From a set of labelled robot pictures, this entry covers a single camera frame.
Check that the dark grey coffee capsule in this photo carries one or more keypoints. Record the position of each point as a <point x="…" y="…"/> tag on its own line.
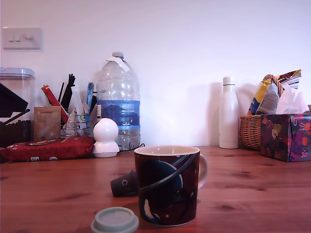
<point x="121" y="185"/>

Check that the pale green coffee capsule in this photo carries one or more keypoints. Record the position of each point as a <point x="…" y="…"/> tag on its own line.
<point x="114" y="219"/>

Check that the dark coffee beans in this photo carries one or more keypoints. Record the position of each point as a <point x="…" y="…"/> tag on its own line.
<point x="17" y="134"/>

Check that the red coffee package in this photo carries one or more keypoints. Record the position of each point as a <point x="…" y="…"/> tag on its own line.
<point x="48" y="149"/>

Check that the clear plastic storage container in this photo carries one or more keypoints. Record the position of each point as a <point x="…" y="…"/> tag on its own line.
<point x="17" y="75"/>

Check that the red sachet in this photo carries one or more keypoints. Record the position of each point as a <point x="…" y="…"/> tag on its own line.
<point x="49" y="94"/>

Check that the brown kraft pouch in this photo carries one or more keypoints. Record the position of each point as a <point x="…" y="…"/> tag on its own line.
<point x="47" y="123"/>

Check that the black stirrer bundle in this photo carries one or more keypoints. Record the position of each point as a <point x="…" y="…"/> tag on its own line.
<point x="69" y="92"/>

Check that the white paper packet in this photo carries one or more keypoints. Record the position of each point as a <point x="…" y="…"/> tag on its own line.
<point x="77" y="99"/>

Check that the blue packet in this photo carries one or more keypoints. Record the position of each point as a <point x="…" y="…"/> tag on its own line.
<point x="90" y="92"/>

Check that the large clear water bottle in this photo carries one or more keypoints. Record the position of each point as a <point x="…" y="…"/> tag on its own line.
<point x="119" y="97"/>

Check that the dark red planet print mug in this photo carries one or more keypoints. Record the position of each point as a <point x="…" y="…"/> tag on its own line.
<point x="165" y="189"/>

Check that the white insulated bottle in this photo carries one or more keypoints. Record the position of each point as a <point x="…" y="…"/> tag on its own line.
<point x="229" y="116"/>

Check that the wicker basket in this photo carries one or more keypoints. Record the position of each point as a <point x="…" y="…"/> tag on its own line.
<point x="250" y="132"/>

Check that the yellow and grey snack bag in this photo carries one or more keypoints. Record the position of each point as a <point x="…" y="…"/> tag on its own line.
<point x="264" y="99"/>

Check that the floral tissue box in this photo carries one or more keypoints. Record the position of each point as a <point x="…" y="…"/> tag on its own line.
<point x="277" y="136"/>

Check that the white tissue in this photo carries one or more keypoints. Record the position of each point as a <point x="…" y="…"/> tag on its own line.
<point x="291" y="102"/>

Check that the red patterned snack bag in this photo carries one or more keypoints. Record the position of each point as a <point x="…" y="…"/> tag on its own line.
<point x="292" y="77"/>

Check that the white light switch plate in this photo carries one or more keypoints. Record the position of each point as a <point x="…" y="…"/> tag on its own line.
<point x="22" y="38"/>

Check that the small white round camera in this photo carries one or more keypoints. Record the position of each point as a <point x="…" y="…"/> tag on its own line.
<point x="105" y="132"/>

